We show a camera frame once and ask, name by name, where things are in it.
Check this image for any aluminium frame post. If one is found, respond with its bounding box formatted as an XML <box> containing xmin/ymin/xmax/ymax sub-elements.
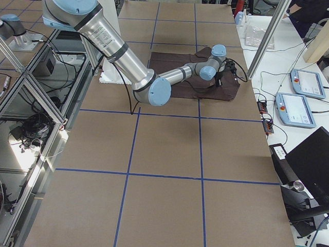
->
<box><xmin>247</xmin><ymin>0</ymin><xmax>291</xmax><ymax>79</ymax></box>

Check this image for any silver metal cup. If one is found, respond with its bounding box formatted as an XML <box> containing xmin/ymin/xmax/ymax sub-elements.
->
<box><xmin>289</xmin><ymin>181</ymin><xmax>305</xmax><ymax>192</ymax></box>

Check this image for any dark brown t-shirt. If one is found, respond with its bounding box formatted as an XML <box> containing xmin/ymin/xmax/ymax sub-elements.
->
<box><xmin>149</xmin><ymin>47</ymin><xmax>240</xmax><ymax>101</ymax></box>

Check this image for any grey control box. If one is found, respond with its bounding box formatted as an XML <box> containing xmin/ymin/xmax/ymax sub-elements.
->
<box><xmin>32</xmin><ymin>54</ymin><xmax>56</xmax><ymax>76</ymax></box>

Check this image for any red fire extinguisher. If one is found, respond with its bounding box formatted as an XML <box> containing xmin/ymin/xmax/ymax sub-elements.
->
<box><xmin>234</xmin><ymin>0</ymin><xmax>245</xmax><ymax>17</ymax></box>

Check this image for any white pedestal column base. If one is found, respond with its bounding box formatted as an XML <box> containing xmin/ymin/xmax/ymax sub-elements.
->
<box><xmin>98</xmin><ymin>0</ymin><xmax>123</xmax><ymax>84</ymax></box>

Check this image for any clear plastic bag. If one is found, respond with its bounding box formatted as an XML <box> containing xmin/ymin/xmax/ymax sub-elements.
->
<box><xmin>245</xmin><ymin>25</ymin><xmax>266</xmax><ymax>47</ymax></box>

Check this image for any wooden beam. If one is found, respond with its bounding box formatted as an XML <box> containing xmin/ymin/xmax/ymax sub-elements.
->
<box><xmin>303</xmin><ymin>19</ymin><xmax>328</xmax><ymax>63</ymax></box>

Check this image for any black stand base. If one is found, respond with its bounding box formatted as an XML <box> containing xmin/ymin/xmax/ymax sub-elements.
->
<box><xmin>281</xmin><ymin>186</ymin><xmax>328</xmax><ymax>237</ymax></box>

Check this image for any tangled black cables bundle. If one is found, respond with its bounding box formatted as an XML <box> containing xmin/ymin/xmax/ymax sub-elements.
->
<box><xmin>7</xmin><ymin>113</ymin><xmax>55</xmax><ymax>155</ymax></box>

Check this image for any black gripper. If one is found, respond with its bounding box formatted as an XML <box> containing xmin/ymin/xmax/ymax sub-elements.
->
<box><xmin>215</xmin><ymin>70</ymin><xmax>225</xmax><ymax>85</ymax></box>

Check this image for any far teach pendant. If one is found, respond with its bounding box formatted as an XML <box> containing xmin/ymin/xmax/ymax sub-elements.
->
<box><xmin>290</xmin><ymin>69</ymin><xmax>326</xmax><ymax>99</ymax></box>

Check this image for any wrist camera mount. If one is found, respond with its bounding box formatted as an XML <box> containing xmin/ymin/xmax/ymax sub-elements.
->
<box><xmin>225</xmin><ymin>59</ymin><xmax>237</xmax><ymax>75</ymax></box>

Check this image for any light blue white bottle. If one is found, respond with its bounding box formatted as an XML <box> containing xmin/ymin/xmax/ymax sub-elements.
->
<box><xmin>234</xmin><ymin>11</ymin><xmax>244</xmax><ymax>26</ymax></box>

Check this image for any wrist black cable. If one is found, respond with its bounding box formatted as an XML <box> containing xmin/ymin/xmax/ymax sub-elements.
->
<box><xmin>84</xmin><ymin>36</ymin><xmax>249</xmax><ymax>115</ymax></box>

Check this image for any teach pendant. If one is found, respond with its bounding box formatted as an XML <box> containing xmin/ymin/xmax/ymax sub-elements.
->
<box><xmin>275</xmin><ymin>93</ymin><xmax>316</xmax><ymax>129</ymax></box>
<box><xmin>290</xmin><ymin>69</ymin><xmax>326</xmax><ymax>99</ymax></box>

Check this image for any near teach pendant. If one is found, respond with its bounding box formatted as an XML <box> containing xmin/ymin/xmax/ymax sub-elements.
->
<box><xmin>275</xmin><ymin>93</ymin><xmax>316</xmax><ymax>129</ymax></box>

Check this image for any aluminium frame table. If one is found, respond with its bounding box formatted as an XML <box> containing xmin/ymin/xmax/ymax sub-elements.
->
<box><xmin>1</xmin><ymin>29</ymin><xmax>102</xmax><ymax>246</ymax></box>

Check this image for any black box white label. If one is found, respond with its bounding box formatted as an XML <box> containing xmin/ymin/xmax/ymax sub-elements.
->
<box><xmin>269</xmin><ymin>144</ymin><xmax>298</xmax><ymax>185</ymax></box>

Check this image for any near black orange connector box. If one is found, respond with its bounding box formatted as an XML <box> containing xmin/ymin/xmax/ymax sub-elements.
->
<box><xmin>262</xmin><ymin>119</ymin><xmax>274</xmax><ymax>135</ymax></box>

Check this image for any far black orange connector box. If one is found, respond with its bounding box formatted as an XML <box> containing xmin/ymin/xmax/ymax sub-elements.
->
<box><xmin>257</xmin><ymin>100</ymin><xmax>268</xmax><ymax>114</ymax></box>

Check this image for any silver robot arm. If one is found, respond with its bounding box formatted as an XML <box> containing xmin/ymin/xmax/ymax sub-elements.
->
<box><xmin>42</xmin><ymin>1</ymin><xmax>226</xmax><ymax>106</ymax></box>
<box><xmin>1</xmin><ymin>14</ymin><xmax>43</xmax><ymax>52</ymax></box>

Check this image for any black orange connector box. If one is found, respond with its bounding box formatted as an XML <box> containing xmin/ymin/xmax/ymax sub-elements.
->
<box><xmin>257</xmin><ymin>100</ymin><xmax>268</xmax><ymax>114</ymax></box>
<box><xmin>262</xmin><ymin>119</ymin><xmax>274</xmax><ymax>135</ymax></box>

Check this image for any black laptop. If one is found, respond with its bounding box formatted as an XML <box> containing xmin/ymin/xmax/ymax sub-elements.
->
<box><xmin>286</xmin><ymin>127</ymin><xmax>328</xmax><ymax>205</ymax></box>

